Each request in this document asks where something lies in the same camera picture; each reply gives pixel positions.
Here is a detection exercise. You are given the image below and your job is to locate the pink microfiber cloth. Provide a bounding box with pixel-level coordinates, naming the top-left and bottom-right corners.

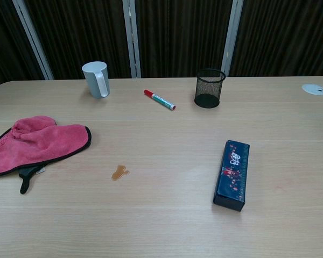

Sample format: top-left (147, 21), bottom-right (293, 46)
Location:
top-left (0, 115), bottom-right (93, 195)

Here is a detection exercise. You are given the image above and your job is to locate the red and green marker pen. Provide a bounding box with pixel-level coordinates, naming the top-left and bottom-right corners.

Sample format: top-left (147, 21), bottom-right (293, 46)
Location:
top-left (143, 89), bottom-right (177, 111)

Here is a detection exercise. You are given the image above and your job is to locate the brown liquid spill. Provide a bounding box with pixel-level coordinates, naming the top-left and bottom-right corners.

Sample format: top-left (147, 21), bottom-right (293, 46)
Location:
top-left (111, 164), bottom-right (130, 181)

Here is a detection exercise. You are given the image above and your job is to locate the grey cable grommet cover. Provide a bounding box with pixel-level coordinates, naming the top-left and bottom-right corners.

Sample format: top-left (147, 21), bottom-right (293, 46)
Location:
top-left (301, 83), bottom-right (323, 96)

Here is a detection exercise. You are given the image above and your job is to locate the dark blue printed box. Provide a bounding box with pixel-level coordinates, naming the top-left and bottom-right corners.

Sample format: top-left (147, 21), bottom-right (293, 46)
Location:
top-left (213, 140), bottom-right (250, 213)

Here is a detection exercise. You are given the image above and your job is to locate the black mesh pen holder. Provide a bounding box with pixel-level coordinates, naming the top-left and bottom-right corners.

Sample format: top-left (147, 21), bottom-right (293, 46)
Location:
top-left (194, 68), bottom-right (227, 109)

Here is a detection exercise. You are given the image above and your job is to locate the grey metal partition post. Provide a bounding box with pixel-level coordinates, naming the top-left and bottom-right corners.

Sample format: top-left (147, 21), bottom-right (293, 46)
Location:
top-left (11, 0), bottom-right (55, 81)
top-left (220, 0), bottom-right (244, 77)
top-left (122, 0), bottom-right (142, 79)

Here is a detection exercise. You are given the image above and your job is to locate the light grey mug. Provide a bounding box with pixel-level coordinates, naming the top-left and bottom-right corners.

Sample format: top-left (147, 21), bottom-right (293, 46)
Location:
top-left (81, 61), bottom-right (110, 99)

